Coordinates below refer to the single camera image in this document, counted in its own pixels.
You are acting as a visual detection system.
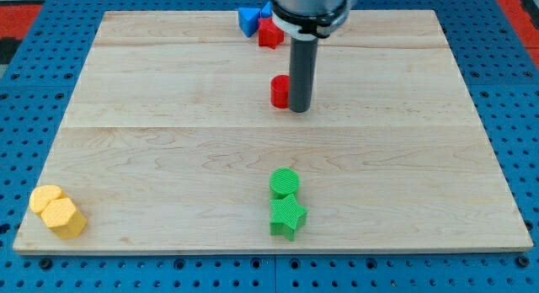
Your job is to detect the yellow heart block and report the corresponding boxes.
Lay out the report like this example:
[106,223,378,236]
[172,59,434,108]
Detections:
[29,184,67,216]

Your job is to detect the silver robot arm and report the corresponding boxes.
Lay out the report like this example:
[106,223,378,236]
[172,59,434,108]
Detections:
[270,0,358,41]

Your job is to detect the red cylinder block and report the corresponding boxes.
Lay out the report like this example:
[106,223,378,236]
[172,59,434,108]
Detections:
[270,75,290,109]

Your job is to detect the red star block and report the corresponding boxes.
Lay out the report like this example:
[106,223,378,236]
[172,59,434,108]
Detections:
[258,18,285,50]

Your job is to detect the wooden board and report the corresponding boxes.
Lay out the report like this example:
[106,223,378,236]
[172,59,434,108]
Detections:
[13,10,533,255]

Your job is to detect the green cylinder block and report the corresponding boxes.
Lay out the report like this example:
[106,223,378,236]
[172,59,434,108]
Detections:
[269,168,300,199]

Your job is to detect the yellow hexagon block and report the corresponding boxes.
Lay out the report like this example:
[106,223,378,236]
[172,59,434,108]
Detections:
[41,198,88,239]

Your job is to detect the green star block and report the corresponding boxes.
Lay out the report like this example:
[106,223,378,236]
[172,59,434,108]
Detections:
[269,194,308,242]

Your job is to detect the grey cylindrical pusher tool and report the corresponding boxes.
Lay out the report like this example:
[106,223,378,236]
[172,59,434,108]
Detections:
[288,38,318,113]

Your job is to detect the blue triangle block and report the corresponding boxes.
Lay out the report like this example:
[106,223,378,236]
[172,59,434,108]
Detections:
[237,8,260,38]

